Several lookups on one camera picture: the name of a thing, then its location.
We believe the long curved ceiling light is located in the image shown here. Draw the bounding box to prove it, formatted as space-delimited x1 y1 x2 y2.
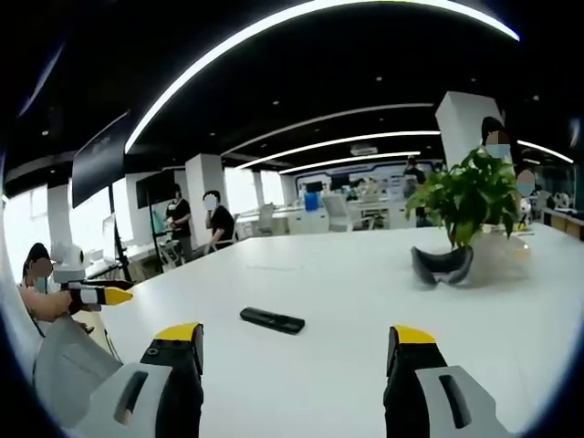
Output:
124 0 521 157

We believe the black and grey headset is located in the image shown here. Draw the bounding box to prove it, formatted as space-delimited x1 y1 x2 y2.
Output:
410 245 475 287

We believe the green potted plant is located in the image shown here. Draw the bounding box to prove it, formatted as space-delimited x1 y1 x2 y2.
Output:
404 146 522 250

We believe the clear glass plant vase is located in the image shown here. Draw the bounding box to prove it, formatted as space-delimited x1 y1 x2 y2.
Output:
468 227 533 280

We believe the black tripod stand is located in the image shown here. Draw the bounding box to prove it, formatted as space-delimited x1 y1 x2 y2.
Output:
108 182 134 285

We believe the black hanging screen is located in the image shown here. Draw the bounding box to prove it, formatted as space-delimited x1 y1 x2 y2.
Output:
71 109 131 207

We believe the ceiling light strip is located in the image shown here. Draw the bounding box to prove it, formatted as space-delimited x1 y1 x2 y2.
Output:
234 130 443 171
277 151 422 175

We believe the white office chair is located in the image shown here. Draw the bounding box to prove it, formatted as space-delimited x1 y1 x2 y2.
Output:
320 194 362 233

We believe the black remote control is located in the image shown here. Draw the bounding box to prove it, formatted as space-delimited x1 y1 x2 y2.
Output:
239 307 307 337

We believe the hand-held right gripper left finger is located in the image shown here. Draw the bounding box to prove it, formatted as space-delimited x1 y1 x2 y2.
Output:
59 321 205 438

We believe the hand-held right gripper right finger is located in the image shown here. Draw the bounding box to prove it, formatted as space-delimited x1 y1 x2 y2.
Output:
382 324 517 438

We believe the black monitor on stand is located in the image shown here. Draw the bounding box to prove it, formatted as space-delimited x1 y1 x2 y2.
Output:
135 170 177 238

